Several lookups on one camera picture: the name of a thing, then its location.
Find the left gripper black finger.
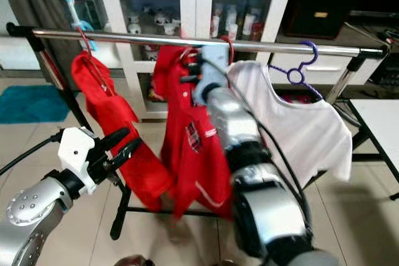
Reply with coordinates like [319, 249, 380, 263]
[109, 139, 143, 168]
[100, 128, 130, 150]

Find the red polo plaid patch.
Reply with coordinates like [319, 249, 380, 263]
[153, 45, 238, 220]

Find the purple plastic hanger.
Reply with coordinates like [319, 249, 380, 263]
[268, 40, 325, 100]

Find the plain red t-shirt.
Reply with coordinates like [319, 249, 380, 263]
[70, 51, 175, 212]

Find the metal clothes rack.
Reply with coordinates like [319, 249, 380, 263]
[5, 22, 388, 242]

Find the teal floor rug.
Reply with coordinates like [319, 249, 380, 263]
[0, 85, 66, 125]

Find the plain white t-shirt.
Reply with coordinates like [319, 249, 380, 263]
[228, 60, 353, 187]

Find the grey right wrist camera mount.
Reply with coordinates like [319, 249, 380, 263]
[192, 43, 230, 106]

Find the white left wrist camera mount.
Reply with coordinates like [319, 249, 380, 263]
[58, 127, 100, 186]

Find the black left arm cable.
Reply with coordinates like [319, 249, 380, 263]
[0, 130, 63, 176]

